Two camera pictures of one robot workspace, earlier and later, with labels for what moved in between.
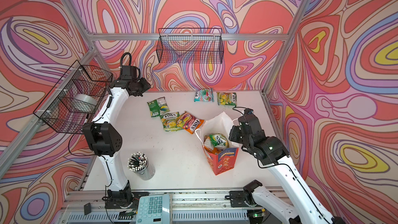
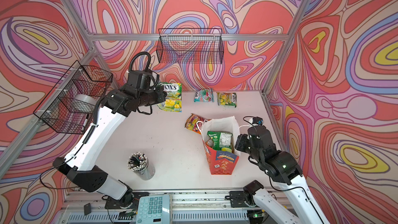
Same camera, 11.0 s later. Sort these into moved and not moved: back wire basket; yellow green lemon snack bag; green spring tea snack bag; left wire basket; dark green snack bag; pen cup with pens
Moved: dark green snack bag; green spring tea snack bag
Not moved: back wire basket; left wire basket; yellow green lemon snack bag; pen cup with pens
